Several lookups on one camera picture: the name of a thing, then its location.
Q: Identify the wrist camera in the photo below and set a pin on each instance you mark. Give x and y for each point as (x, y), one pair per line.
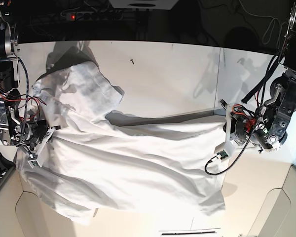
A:
(34, 162)
(222, 154)

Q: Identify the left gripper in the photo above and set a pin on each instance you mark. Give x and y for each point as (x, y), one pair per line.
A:
(236, 134)

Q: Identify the white t-shirt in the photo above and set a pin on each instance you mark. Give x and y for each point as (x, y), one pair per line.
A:
(91, 164)

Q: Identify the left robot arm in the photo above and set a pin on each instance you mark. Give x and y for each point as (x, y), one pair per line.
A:
(266, 127)

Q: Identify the black power strip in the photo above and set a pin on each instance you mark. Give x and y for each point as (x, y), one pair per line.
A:
(103, 15)

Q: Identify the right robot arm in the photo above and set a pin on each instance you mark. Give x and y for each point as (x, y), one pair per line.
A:
(21, 123)

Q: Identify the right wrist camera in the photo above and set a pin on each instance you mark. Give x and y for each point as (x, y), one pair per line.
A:
(34, 162)

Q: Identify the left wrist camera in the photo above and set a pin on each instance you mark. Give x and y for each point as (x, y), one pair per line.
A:
(222, 154)

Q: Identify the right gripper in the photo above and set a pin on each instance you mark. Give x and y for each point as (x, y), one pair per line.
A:
(37, 135)

